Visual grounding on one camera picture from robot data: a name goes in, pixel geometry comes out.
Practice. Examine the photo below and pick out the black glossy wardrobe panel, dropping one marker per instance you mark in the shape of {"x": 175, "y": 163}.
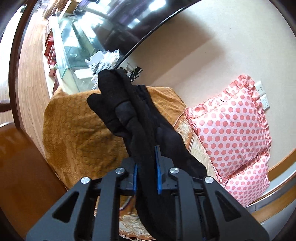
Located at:
{"x": 124, "y": 25}

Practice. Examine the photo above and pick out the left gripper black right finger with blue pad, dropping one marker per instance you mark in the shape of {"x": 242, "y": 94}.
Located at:
{"x": 204, "y": 210}

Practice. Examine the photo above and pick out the wooden door frame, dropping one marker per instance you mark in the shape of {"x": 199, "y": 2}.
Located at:
{"x": 281, "y": 191}

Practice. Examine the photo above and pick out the black pants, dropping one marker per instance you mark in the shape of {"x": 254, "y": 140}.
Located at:
{"x": 128, "y": 112}

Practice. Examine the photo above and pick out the white wall socket panel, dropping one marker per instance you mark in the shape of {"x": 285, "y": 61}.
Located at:
{"x": 262, "y": 94}

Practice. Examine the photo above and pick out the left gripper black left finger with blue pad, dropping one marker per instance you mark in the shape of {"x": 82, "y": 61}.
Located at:
{"x": 90, "y": 209}

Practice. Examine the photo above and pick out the small pink polka-dot pillow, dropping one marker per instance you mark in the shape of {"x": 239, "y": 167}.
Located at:
{"x": 247, "y": 186}

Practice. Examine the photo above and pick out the orange cream patterned bedspread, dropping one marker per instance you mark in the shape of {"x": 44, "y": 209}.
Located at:
{"x": 77, "y": 143}

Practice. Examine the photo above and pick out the large pink polka-dot pillow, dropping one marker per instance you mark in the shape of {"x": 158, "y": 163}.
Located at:
{"x": 232, "y": 127}

